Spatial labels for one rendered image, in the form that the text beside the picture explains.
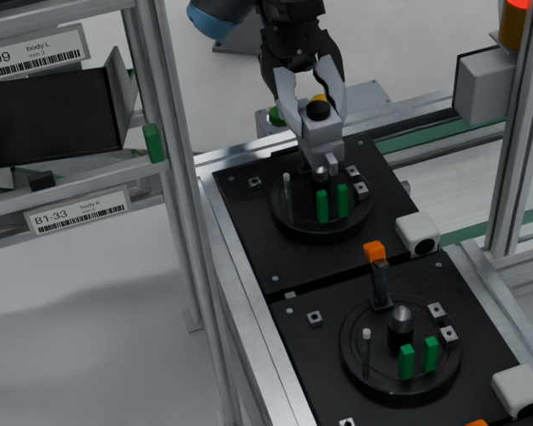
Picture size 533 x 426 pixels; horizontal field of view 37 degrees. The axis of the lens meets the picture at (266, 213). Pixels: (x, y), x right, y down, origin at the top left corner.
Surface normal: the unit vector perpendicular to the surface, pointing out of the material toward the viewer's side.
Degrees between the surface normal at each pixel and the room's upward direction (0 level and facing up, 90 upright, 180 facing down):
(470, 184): 0
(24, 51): 90
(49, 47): 90
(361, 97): 0
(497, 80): 90
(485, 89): 90
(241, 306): 0
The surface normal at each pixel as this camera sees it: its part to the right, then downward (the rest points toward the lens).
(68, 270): -0.07, -0.69
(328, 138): 0.31, 0.67
